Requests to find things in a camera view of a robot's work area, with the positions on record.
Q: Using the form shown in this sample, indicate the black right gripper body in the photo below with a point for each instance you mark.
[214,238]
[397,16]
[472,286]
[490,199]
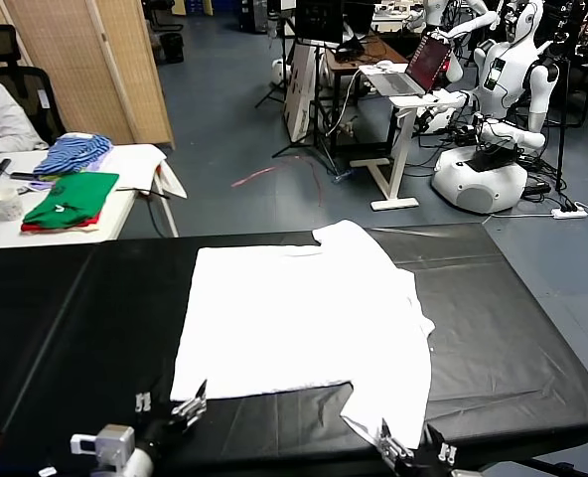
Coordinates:
[423,467]

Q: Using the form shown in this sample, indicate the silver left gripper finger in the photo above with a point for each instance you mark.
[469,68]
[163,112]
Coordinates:
[143,402]
[190,410]

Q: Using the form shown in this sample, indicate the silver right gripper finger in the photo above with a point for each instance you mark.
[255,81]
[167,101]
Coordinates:
[445,451]
[393,444]

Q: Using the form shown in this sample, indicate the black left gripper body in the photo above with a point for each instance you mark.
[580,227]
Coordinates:
[160,432]

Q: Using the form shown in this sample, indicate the white t-shirt with red print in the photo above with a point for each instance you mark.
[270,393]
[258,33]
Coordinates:
[299,318]

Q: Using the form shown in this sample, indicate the blue striped clothes pile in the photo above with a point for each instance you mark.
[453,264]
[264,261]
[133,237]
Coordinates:
[75,149]

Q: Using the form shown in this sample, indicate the white side table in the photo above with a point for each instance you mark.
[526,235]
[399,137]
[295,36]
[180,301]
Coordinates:
[115,213]

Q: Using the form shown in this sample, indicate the red folded shirt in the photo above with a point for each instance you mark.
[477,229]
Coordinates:
[31,227]

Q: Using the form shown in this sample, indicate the green folded shirt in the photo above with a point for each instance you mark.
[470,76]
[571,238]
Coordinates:
[75,199]

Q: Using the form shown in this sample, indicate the white cloth bag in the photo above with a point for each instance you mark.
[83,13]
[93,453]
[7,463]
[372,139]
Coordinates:
[130,166]

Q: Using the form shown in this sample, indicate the white paper cup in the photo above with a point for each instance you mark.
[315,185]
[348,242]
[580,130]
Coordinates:
[7,204]

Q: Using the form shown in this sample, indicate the lavender folded cloth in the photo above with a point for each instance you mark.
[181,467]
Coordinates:
[98,161]

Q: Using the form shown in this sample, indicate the black phone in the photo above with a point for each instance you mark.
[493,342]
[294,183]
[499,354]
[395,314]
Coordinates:
[23,175]

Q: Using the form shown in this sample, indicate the white power strip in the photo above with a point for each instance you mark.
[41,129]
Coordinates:
[569,212]

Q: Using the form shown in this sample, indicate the white laptop stand desk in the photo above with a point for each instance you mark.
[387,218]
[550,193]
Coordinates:
[398,149]

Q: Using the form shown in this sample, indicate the white printed board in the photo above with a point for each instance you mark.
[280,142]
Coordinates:
[299,94]

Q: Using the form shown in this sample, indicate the black office chair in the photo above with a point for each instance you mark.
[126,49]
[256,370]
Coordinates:
[31,84]

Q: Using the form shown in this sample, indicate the black stand pole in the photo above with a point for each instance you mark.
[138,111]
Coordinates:
[563,124]

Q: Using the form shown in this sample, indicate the bamboo folding screen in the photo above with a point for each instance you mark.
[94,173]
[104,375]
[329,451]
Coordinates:
[75,59]

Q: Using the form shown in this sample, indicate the white round device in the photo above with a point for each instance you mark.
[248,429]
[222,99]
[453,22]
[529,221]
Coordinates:
[277,69]

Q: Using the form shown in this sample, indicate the black trash bin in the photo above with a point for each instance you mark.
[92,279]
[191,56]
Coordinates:
[172,47]

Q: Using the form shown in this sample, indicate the black tripod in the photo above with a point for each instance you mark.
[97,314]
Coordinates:
[284,59]

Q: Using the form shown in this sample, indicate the grey laptop with red screen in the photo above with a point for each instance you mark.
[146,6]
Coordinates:
[398,82]

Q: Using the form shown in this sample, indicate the white computer mouse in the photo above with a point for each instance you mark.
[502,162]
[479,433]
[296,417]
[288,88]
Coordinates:
[384,64]

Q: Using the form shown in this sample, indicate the white humanoid robot on base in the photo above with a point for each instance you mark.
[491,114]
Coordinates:
[507,74]

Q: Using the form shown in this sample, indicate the brown wooden desk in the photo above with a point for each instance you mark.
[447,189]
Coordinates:
[373,49]

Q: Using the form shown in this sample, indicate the black monitor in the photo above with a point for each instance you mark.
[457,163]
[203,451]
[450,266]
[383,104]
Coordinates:
[319,20]

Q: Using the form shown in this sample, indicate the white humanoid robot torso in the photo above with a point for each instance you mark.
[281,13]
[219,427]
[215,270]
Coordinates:
[435,12]

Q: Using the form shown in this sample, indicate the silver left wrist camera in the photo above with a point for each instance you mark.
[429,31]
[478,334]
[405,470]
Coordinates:
[112,439]

